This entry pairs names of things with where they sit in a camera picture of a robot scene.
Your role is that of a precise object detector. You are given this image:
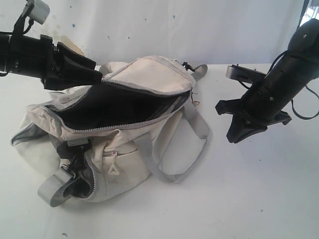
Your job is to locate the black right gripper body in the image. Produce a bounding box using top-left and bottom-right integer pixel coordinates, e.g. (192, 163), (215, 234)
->
(242, 53), (312, 121)

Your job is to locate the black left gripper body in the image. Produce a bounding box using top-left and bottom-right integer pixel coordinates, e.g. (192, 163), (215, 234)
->
(0, 35), (64, 84)

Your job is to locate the white canvas duffel bag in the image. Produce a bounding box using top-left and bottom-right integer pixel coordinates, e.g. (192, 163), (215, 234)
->
(11, 56), (210, 207)

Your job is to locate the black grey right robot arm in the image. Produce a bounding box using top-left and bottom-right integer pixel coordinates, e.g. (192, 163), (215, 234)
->
(215, 19), (319, 143)

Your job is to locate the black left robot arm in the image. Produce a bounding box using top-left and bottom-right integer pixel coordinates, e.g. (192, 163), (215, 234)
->
(0, 35), (102, 91)

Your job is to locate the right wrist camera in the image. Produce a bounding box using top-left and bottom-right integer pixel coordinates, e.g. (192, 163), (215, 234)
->
(226, 65), (266, 84)

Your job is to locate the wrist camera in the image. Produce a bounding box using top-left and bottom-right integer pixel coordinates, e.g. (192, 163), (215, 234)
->
(21, 0), (50, 25)
(226, 65), (266, 84)

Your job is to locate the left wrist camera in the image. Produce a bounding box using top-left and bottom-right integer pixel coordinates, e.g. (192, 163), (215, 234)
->
(21, 0), (50, 25)

